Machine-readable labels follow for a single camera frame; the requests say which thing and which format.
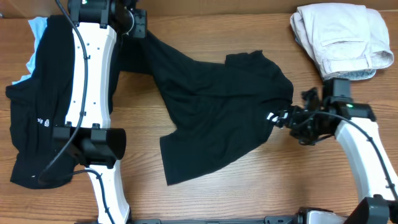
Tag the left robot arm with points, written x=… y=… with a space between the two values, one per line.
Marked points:
x=87 y=134

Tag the black t-shirt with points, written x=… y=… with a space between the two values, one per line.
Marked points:
x=219 y=110

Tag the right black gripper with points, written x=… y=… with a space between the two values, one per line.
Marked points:
x=288 y=117

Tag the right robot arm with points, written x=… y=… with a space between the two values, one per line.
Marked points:
x=354 y=126

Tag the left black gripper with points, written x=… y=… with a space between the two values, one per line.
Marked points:
x=138 y=23

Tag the folded beige trousers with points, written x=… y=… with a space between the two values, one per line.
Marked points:
x=342 y=37

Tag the light blue garment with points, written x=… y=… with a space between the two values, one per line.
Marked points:
x=38 y=26

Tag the black polo shirt with logo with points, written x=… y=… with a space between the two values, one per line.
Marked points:
x=40 y=103

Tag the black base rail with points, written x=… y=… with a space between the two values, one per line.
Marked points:
x=214 y=221

